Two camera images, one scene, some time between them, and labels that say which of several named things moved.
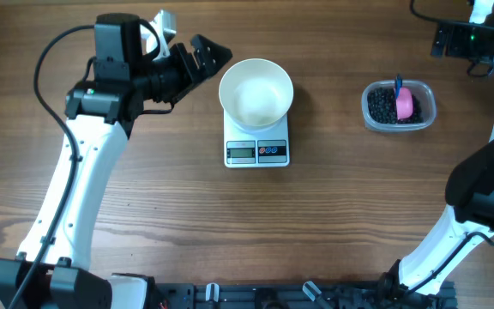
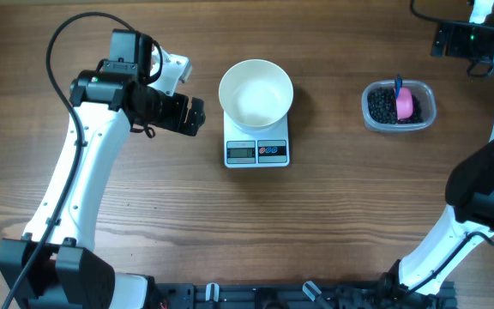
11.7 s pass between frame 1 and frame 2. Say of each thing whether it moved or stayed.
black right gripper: stayed
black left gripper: moved
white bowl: stayed
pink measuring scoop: stayed
